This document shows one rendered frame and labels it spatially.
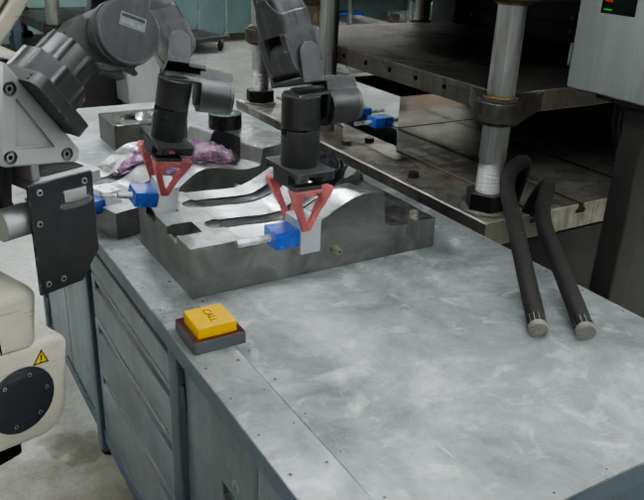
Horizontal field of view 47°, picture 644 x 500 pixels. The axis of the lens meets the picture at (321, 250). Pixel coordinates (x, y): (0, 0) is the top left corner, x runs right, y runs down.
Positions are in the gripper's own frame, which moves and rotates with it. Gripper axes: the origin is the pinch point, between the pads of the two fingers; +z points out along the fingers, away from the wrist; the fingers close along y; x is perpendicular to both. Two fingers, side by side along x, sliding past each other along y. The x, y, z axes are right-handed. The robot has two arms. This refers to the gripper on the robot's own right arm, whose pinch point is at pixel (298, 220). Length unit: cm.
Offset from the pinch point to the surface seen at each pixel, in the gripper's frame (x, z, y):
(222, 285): 8.2, 13.8, 10.2
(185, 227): 10.3, 7.0, 21.2
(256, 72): -61, 5, 139
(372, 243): -21.8, 11.7, 10.1
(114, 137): 1, 11, 96
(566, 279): -40.5, 10.3, -19.1
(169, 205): 11.1, 4.8, 26.7
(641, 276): -117, 42, 18
